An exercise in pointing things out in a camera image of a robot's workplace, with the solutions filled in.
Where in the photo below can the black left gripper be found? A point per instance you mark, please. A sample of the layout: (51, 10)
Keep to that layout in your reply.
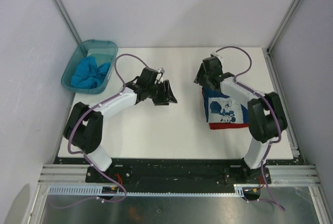
(166, 96)

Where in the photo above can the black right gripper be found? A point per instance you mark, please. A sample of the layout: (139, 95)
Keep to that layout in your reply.
(199, 78)

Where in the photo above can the dark blue t-shirt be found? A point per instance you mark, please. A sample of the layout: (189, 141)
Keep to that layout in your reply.
(226, 109)

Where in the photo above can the red t-shirt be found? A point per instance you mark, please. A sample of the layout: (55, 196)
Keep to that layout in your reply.
(223, 126)

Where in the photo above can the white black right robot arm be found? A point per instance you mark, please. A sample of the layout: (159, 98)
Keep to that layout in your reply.
(231, 104)

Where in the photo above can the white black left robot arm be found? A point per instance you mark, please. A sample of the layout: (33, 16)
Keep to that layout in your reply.
(84, 127)

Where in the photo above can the light blue crumpled t-shirt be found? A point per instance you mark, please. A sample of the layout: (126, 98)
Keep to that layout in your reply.
(88, 75)

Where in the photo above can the teal plastic bin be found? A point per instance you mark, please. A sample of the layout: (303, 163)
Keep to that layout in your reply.
(103, 51)

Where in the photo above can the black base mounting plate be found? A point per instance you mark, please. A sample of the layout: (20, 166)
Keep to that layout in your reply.
(180, 175)

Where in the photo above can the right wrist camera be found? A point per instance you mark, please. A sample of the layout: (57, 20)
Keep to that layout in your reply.
(215, 54)

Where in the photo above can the aluminium frame post right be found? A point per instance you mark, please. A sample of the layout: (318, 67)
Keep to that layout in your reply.
(294, 5)

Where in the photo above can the aluminium frame post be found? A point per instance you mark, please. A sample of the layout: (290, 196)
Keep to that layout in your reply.
(67, 20)
(294, 5)

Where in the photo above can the grey slotted cable duct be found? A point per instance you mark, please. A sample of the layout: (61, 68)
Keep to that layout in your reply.
(75, 190)

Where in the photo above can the aluminium frame post left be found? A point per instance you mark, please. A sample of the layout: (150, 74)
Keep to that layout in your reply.
(67, 20)

